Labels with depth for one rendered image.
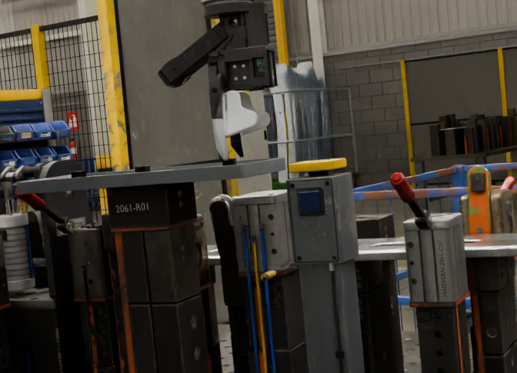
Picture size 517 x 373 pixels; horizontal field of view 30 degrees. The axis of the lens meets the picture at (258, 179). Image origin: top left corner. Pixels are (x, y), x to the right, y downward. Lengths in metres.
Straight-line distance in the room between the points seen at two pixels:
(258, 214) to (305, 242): 0.21
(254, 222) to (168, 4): 3.68
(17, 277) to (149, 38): 3.31
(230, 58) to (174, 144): 3.70
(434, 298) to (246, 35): 0.45
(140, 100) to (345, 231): 3.59
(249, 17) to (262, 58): 0.06
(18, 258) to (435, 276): 0.71
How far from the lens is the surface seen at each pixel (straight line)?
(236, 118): 1.27
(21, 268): 1.69
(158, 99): 4.90
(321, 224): 1.24
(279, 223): 1.44
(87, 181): 1.36
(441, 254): 1.36
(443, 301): 1.38
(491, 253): 1.47
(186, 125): 5.07
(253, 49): 1.29
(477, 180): 1.69
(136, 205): 1.36
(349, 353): 1.27
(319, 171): 1.26
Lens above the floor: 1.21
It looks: 3 degrees down
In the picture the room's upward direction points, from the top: 6 degrees counter-clockwise
